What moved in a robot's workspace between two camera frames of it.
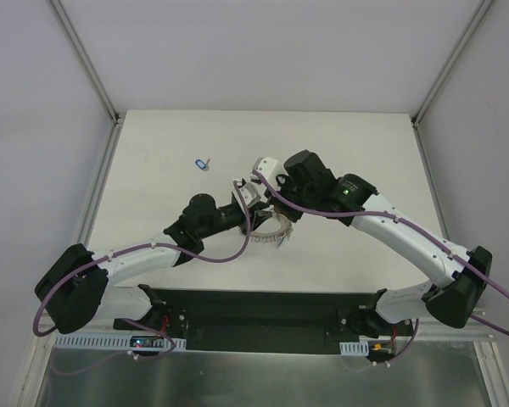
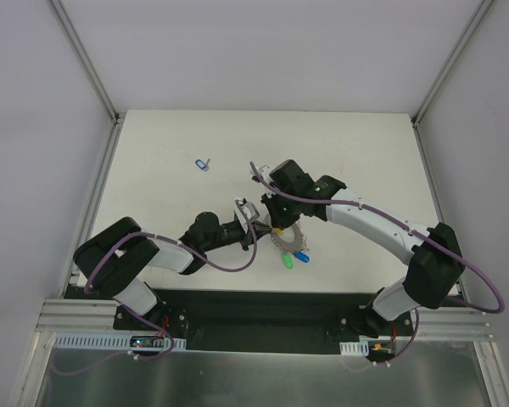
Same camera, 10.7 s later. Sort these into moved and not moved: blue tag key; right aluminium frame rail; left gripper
Moved: left gripper
Not moved: blue tag key; right aluminium frame rail
